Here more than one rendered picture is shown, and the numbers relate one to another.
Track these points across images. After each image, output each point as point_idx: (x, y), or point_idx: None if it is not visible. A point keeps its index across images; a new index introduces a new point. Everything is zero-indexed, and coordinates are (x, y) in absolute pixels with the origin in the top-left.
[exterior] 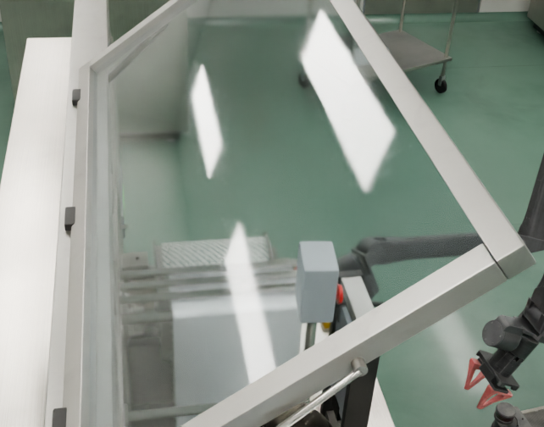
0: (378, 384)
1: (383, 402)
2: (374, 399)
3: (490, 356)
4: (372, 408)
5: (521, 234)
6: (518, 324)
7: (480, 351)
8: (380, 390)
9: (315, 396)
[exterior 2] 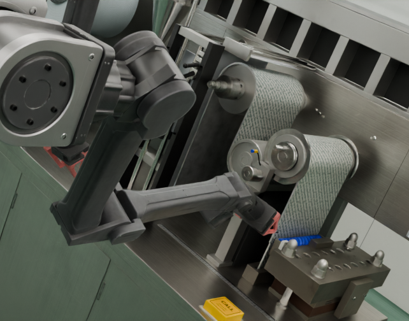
0: (141, 258)
1: (129, 245)
2: (136, 248)
3: (76, 148)
4: (134, 241)
5: (91, 229)
6: None
7: (88, 144)
8: (136, 253)
9: (182, 249)
